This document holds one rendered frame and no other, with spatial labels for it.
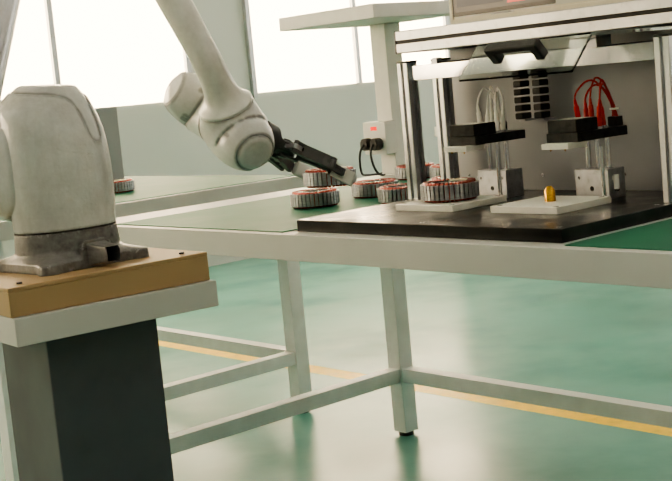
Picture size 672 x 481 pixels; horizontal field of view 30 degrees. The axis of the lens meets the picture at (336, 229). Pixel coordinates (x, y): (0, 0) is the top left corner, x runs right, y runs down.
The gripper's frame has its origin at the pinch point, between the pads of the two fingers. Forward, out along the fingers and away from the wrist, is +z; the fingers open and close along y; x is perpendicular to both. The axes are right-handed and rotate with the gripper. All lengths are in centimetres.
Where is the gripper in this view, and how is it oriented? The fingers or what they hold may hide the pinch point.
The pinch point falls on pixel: (329, 176)
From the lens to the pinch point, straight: 262.6
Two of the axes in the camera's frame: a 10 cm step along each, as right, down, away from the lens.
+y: -6.2, -0.3, 7.8
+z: 7.2, 3.8, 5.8
